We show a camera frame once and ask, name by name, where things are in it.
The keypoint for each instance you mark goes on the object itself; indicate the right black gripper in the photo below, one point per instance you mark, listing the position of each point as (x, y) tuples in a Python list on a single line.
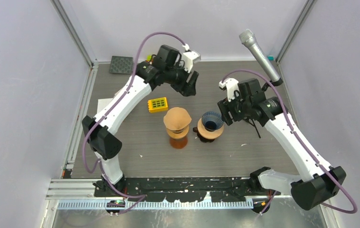
[(225, 106)]

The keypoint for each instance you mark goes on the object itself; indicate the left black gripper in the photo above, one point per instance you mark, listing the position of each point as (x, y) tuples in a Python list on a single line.
[(187, 89)]

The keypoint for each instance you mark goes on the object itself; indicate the blue dripper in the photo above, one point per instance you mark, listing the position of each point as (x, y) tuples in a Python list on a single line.
[(212, 121)]

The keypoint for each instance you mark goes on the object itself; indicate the brown glass dripper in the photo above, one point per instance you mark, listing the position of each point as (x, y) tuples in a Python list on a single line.
[(201, 138)]

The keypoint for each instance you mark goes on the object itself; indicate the wooden ring holder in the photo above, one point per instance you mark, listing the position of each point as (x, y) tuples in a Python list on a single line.
[(178, 134)]

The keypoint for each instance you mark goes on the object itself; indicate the amber glass carafe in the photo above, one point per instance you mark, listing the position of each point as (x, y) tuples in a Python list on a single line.
[(178, 143)]

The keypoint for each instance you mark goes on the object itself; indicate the coffee filter box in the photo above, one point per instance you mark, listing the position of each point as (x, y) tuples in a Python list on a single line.
[(102, 103)]

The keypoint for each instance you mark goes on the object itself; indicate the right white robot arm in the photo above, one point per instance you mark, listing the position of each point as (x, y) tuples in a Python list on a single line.
[(311, 186)]

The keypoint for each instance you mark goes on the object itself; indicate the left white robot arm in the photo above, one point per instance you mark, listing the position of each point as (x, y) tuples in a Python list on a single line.
[(168, 66)]

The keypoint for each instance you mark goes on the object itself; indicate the yellow green window block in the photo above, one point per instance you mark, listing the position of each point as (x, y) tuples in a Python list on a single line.
[(157, 105)]

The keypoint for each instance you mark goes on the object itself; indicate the small toy train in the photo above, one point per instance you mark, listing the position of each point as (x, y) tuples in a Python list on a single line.
[(149, 58)]

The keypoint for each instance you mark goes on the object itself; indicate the dark grey baseplate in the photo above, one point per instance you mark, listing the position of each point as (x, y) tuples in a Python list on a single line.
[(121, 65)]

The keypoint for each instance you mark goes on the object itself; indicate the silver microphone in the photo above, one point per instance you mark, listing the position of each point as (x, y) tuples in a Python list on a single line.
[(248, 39)]

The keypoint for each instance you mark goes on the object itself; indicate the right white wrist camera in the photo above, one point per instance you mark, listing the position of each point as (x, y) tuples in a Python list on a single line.
[(230, 85)]

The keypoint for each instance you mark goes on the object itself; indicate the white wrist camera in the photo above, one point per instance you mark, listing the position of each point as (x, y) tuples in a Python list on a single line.
[(230, 85), (189, 58)]

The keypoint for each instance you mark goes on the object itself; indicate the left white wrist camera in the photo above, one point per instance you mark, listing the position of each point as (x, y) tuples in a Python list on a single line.
[(189, 58)]

